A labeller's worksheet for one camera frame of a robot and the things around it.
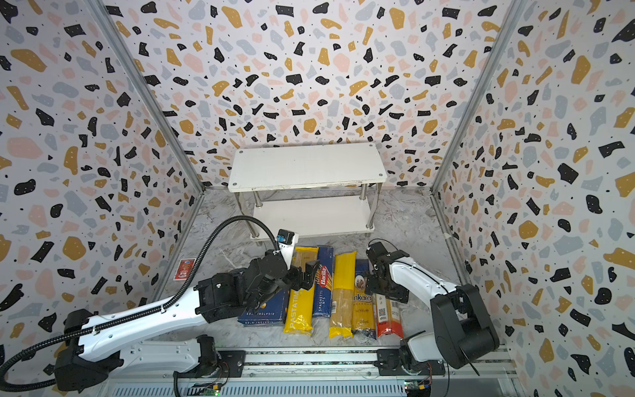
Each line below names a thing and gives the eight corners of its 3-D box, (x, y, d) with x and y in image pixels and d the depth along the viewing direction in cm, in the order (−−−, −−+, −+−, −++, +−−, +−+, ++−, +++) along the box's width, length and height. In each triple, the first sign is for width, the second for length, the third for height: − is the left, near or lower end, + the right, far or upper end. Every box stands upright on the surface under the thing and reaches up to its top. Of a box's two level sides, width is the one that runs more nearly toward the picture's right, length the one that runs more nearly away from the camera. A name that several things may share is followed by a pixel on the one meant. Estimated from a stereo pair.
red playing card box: (175, 280, 93) (172, 277, 91) (183, 261, 99) (181, 258, 97) (187, 280, 93) (184, 277, 91) (195, 261, 99) (192, 258, 97)
